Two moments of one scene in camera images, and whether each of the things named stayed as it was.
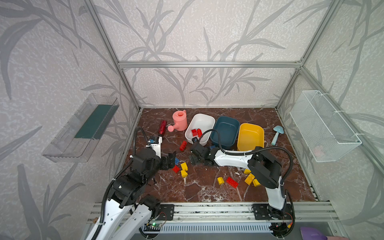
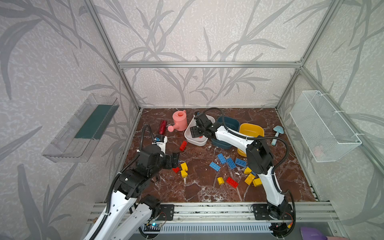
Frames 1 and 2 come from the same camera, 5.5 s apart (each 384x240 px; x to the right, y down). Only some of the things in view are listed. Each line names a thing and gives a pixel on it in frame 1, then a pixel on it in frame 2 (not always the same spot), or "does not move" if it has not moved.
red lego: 183,146 does not move
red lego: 232,182 does not move
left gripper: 167,159 does not move
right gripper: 198,153 -> 197,130
